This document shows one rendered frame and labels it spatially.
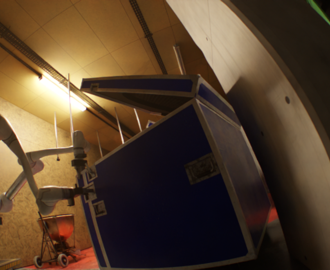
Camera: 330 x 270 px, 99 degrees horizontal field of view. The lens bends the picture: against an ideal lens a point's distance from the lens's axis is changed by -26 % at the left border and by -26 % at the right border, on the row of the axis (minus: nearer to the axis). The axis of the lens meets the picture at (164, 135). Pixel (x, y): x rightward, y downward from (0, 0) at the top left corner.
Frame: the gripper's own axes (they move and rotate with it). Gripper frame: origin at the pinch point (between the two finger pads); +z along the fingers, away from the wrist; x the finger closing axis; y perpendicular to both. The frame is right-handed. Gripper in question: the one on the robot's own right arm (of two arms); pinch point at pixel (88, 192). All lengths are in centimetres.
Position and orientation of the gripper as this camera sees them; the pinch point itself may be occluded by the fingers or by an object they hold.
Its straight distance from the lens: 144.7
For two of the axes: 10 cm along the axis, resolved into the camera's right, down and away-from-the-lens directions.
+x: -7.6, 4.5, 4.6
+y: -3.1, -8.8, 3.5
